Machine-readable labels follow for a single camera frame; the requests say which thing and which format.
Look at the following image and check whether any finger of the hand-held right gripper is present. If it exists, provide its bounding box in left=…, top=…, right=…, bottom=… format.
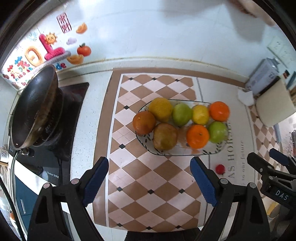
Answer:
left=247, top=152, right=277, bottom=180
left=269, top=148, right=296, bottom=173

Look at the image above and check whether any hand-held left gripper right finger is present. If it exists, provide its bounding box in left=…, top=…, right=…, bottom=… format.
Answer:
left=190, top=156, right=271, bottom=241

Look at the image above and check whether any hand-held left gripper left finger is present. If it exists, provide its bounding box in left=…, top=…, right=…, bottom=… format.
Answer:
left=27, top=156, right=110, bottom=241

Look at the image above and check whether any oval floral ceramic plate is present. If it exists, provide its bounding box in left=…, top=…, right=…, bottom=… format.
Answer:
left=135, top=99, right=229, bottom=156

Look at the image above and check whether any bright orange tangerine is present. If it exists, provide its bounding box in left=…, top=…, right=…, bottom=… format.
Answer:
left=209, top=101, right=230, bottom=122
left=186, top=124, right=210, bottom=149

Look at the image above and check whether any green citrus fruit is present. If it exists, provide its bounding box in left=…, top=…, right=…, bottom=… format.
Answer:
left=207, top=121, right=229, bottom=143
left=172, top=103, right=194, bottom=127

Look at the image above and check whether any brownish green orange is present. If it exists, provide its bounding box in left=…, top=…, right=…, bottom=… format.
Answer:
left=153, top=123, right=179, bottom=151

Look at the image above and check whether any yellow citrus fruit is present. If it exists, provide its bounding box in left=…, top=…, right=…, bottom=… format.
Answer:
left=148, top=97, right=174, bottom=123
left=192, top=105, right=210, bottom=126

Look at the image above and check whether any dark reddish orange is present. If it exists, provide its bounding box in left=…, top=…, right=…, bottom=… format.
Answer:
left=132, top=111, right=156, bottom=136

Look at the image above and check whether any cream utensil holder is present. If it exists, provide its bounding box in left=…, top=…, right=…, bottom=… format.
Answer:
left=255, top=77, right=296, bottom=128

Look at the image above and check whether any checkered brown table mat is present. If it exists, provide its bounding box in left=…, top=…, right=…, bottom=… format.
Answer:
left=92, top=68, right=296, bottom=232

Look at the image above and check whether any black gas stove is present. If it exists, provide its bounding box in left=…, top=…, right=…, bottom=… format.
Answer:
left=7, top=82, right=90, bottom=187

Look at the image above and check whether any grey spray can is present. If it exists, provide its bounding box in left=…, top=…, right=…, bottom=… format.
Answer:
left=245, top=58, right=281, bottom=96

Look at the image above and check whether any black frying pan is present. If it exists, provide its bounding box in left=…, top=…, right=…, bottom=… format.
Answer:
left=8, top=65, right=64, bottom=183

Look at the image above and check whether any white cup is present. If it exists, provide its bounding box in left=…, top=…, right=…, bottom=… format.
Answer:
left=0, top=146, right=10, bottom=163

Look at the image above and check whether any white wall power outlet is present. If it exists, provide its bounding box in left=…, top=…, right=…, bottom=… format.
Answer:
left=267, top=36, right=292, bottom=63

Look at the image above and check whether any colourful wall sticker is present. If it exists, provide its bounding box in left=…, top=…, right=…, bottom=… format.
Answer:
left=2, top=13, right=92, bottom=87

